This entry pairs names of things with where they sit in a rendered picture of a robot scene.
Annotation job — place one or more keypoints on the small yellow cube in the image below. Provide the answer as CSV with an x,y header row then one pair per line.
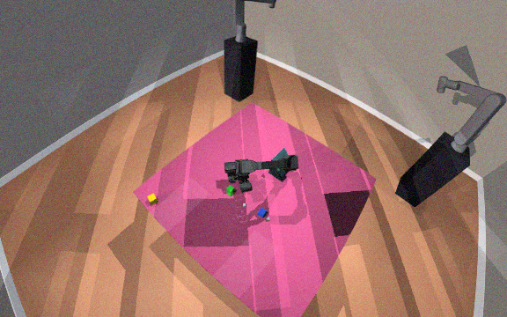
x,y
152,199

